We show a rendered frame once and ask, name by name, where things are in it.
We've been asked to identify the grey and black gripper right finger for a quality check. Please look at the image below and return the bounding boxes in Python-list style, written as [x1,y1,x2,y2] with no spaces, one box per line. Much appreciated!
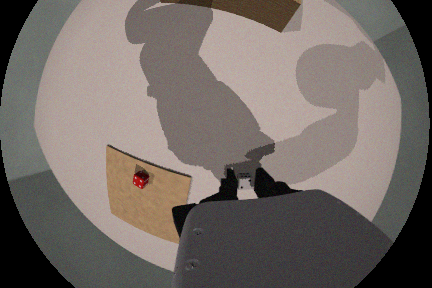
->
[254,168,303,198]

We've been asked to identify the red die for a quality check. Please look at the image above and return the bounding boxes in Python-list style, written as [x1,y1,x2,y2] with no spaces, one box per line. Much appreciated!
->
[133,171,149,189]

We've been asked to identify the tan square mat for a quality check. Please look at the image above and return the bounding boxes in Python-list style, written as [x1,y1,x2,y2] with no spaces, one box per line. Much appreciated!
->
[106,145,192,244]

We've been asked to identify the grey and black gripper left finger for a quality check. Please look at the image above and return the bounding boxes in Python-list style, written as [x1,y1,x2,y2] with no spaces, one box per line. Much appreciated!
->
[172,169,239,238]

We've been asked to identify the white die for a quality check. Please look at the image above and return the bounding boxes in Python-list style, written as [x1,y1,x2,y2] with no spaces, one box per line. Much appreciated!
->
[237,173,253,190]

